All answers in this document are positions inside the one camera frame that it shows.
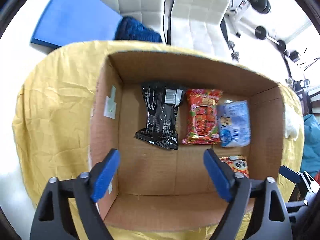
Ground small red snack packet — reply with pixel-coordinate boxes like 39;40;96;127
220;155;249;178

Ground white soft pouch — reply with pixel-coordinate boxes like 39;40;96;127
284;103;300;141

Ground light blue tissue packet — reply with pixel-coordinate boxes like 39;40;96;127
217;100;251;147

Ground red floral wet-wipe packet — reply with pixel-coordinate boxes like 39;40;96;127
182;88;223;145

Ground black snack packet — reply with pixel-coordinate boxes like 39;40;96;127
135;81;187;150

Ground teal bean bag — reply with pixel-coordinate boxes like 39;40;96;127
300;114;320;177

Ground yellow tablecloth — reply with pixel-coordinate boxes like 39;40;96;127
12;41;304;239

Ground open cardboard box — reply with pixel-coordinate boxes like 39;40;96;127
88;51;287;231

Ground chrome dumbbell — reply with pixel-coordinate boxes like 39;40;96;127
228;41;239;62

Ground floor barbell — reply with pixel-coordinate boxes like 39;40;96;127
254;26;286;53

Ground white weight bench rack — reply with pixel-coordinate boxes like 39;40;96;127
226;0;258;37

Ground right white padded chair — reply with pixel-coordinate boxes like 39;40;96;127
168;0;231;58

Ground dark blue fuzzy cloth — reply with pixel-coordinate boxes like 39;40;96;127
114;16;162;43

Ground blue foam mat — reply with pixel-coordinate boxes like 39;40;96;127
31;0;123;49

